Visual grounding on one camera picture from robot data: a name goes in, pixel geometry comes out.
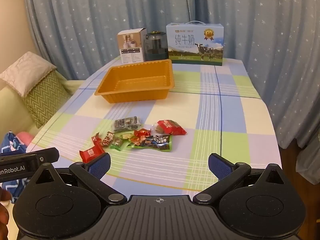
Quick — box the black green snack packet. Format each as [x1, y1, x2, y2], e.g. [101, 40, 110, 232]
[127, 135, 173, 153]

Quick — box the humidifier cardboard box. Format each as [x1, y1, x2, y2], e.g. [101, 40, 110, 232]
[117, 28, 147, 64]

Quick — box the person's left hand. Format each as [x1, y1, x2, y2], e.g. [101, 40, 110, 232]
[0, 187, 12, 227]

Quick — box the dark green humidifier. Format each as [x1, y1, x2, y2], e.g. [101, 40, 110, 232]
[144, 31, 167, 62]

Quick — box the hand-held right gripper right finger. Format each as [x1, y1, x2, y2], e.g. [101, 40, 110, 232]
[192, 152, 284, 204]

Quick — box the blue star curtain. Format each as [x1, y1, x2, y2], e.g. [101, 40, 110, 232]
[22, 0, 320, 150]

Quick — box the large red snack packet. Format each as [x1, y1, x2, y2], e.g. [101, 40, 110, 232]
[157, 120, 187, 136]

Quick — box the orange plastic tray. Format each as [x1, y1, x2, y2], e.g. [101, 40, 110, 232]
[94, 59, 175, 103]

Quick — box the pink cloth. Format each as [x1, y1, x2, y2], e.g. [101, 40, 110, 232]
[16, 131, 34, 147]

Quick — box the checked tablecloth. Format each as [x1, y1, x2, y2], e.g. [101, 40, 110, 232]
[26, 55, 283, 198]

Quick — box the blue patterned cloth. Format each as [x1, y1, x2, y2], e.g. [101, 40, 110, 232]
[0, 131, 28, 204]

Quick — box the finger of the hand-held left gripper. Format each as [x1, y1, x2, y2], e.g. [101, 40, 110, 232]
[0, 147, 60, 166]

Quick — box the dark red candy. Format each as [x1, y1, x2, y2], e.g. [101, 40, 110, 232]
[91, 132, 102, 146]

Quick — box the red square snack packet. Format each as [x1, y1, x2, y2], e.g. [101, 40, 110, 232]
[79, 144, 106, 163]

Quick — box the light green sofa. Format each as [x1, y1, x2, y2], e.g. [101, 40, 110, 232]
[0, 79, 85, 143]

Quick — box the red brown candy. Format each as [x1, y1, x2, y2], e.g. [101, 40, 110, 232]
[101, 131, 115, 146]

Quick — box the green zigzag cushion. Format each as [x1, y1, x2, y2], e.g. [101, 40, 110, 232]
[22, 69, 73, 129]

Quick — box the grey clear snack packet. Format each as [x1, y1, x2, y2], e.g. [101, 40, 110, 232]
[111, 116, 142, 133]

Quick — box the milk carton box with cow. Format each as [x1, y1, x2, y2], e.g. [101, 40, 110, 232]
[166, 21, 225, 67]

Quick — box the white pillow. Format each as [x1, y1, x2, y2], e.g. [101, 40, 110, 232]
[0, 51, 57, 97]

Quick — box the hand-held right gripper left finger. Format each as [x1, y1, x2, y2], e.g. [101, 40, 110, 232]
[29, 152, 128, 203]

